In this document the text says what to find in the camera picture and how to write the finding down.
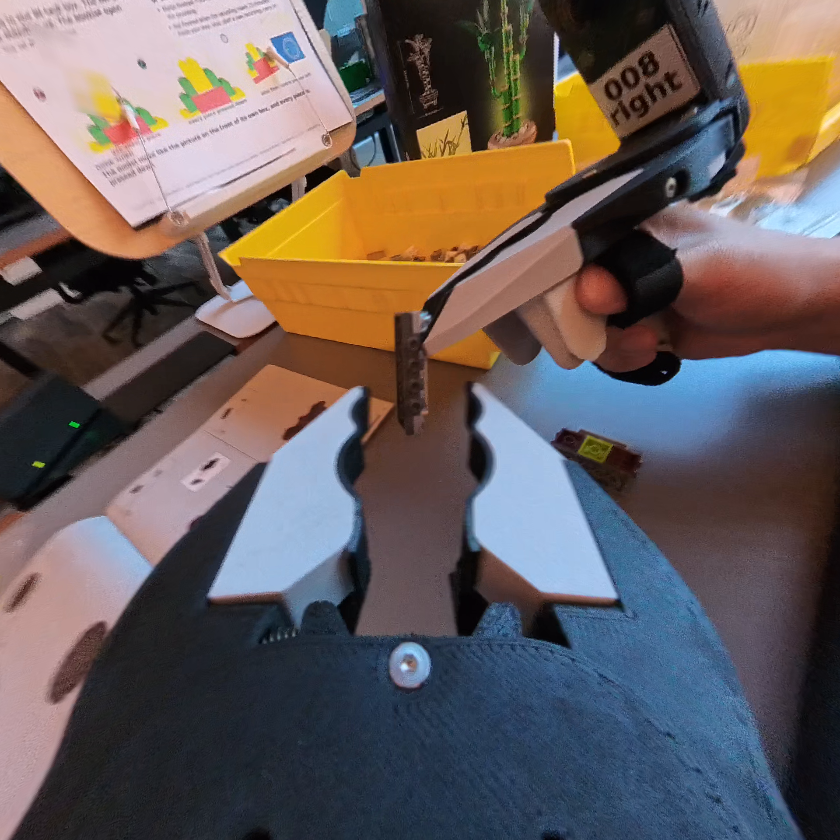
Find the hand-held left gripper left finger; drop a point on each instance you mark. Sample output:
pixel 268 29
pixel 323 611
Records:
pixel 295 525

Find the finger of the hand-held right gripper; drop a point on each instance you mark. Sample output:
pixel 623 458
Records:
pixel 577 201
pixel 512 289

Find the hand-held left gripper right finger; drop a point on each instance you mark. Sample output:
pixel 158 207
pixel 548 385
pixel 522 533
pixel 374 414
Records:
pixel 531 525

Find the long grey studded plate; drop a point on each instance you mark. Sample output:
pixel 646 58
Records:
pixel 412 374

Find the yellow plastic bin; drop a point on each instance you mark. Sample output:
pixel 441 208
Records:
pixel 787 111
pixel 328 289

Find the grey desk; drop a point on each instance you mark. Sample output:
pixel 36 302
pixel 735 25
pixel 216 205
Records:
pixel 689 525

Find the person's right hand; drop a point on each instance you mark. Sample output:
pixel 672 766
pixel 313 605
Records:
pixel 735 282

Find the pile of small bricks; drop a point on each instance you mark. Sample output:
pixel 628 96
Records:
pixel 433 253

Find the dark red stickered brick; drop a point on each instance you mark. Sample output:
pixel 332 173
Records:
pixel 617 469

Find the open instruction booklet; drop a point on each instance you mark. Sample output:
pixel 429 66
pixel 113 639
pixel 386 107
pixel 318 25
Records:
pixel 249 420

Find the black bamboo print box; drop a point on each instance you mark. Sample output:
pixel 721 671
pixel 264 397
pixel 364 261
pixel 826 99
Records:
pixel 394 65

